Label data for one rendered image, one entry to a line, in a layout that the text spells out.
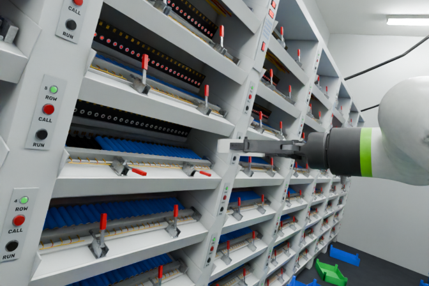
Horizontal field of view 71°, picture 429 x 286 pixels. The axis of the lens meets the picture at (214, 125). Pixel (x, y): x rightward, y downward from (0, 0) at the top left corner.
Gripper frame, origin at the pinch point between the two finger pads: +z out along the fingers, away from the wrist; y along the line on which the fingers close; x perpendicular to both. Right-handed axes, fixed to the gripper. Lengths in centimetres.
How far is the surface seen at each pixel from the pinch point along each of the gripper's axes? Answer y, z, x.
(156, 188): -1.4, 22.2, -11.2
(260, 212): 81, 26, -26
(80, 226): -16.5, 30.6, -20.4
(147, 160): -3.5, 24.4, -4.2
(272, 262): 127, 35, -61
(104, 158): -17.1, 24.6, -4.4
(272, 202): 100, 27, -22
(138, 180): -9.3, 21.0, -9.2
